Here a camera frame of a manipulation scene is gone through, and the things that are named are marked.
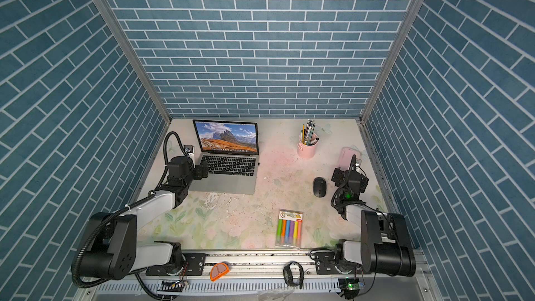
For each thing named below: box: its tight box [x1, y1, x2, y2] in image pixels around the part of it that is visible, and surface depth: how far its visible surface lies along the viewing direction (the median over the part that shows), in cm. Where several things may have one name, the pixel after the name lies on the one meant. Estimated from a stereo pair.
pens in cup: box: [300, 118, 320, 146], surface depth 99 cm
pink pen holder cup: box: [296, 134, 320, 159], surface depth 101 cm
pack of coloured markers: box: [275, 209, 304, 249], surface depth 82 cm
